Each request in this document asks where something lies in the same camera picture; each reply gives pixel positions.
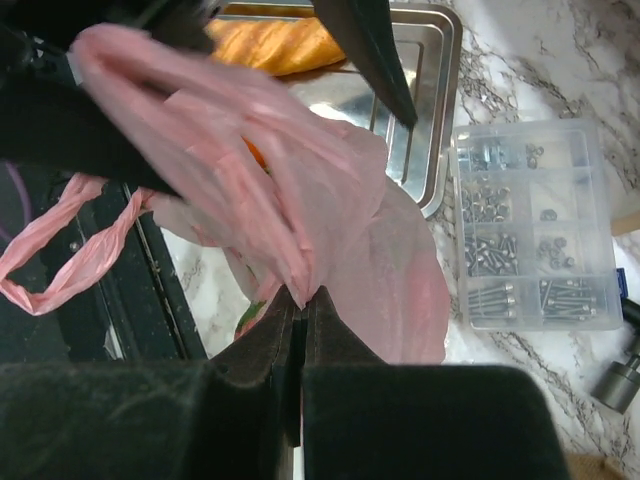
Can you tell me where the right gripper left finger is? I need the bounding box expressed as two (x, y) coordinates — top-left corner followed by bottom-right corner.
(1, 288), (296, 479)

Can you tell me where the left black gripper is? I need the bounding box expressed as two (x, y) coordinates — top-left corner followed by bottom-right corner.
(1, 0), (225, 196)

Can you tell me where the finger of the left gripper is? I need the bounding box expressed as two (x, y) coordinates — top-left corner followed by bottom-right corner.
(311, 0), (418, 126)

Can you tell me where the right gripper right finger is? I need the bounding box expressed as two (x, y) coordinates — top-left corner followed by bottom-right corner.
(302, 289), (569, 479)

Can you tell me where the pink plastic grocery bag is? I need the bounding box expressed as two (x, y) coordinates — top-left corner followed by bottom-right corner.
(1, 24), (449, 364)

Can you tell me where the brown burlap tote bag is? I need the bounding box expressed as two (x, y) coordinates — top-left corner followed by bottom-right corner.
(565, 453), (628, 480)

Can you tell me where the metal baking tray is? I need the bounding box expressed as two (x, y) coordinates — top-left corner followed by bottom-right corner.
(219, 0), (464, 220)

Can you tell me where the toy baguette bread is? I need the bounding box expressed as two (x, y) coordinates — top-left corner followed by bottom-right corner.
(206, 18), (346, 77)

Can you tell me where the toy orange fruit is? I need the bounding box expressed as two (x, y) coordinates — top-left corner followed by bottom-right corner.
(243, 138), (270, 173)

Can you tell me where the clear plastic screw box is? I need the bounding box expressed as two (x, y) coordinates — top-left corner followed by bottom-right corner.
(450, 119), (622, 331)

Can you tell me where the black pipe tee fitting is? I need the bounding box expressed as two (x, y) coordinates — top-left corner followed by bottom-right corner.
(591, 298), (639, 414)

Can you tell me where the wooden step shelf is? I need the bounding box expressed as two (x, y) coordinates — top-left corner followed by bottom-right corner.
(611, 211), (640, 237)

